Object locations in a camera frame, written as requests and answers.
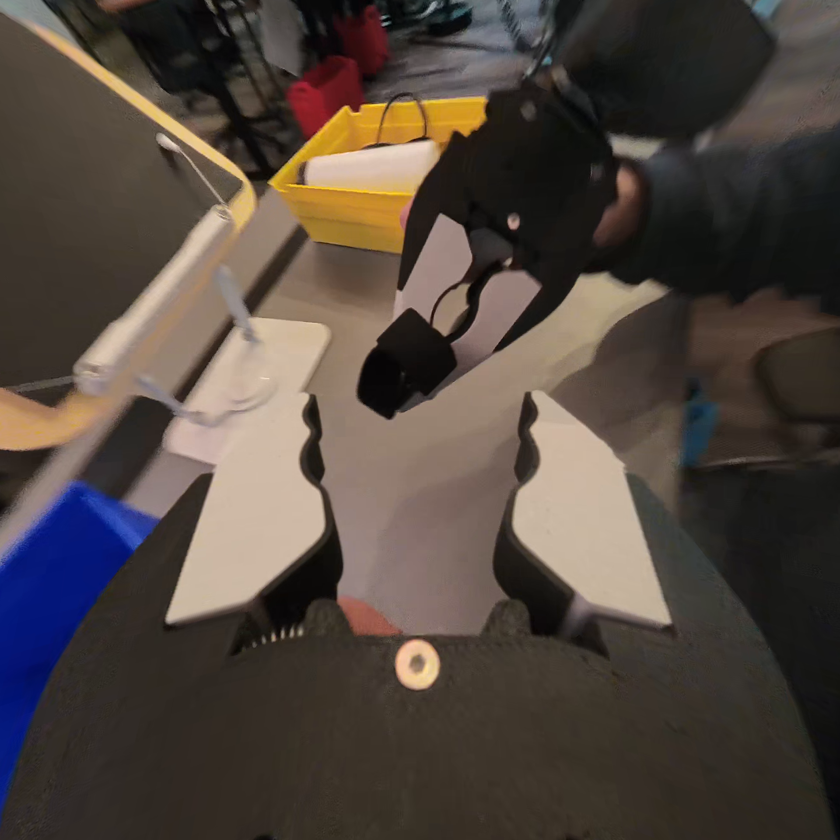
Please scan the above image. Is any person's left hand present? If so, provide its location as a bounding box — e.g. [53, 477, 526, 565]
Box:
[339, 598, 403, 639]

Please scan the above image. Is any black board with wooden rim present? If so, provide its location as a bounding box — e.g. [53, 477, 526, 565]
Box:
[0, 14, 258, 454]

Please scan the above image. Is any black cable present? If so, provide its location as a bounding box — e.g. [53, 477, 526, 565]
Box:
[374, 91, 433, 148]

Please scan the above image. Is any white roll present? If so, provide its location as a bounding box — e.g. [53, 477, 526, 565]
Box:
[302, 138, 443, 194]

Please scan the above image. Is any black mesh chair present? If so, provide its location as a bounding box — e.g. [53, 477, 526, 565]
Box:
[755, 326, 840, 427]

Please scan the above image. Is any black fabric strap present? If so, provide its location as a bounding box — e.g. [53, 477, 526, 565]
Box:
[357, 263, 519, 421]

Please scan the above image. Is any large blue bin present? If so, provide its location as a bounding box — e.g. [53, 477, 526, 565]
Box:
[0, 479, 158, 808]

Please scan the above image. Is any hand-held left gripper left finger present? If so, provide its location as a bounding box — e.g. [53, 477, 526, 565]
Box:
[164, 392, 345, 628]

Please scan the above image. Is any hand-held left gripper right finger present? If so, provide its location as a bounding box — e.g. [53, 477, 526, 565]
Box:
[493, 390, 674, 631]

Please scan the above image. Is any yellow bin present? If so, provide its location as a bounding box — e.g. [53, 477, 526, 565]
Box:
[269, 96, 489, 254]

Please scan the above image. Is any red bin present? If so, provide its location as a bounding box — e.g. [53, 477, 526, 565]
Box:
[287, 56, 366, 139]
[335, 7, 392, 77]

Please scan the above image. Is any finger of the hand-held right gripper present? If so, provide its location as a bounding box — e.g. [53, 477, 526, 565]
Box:
[401, 213, 510, 322]
[447, 269, 542, 382]

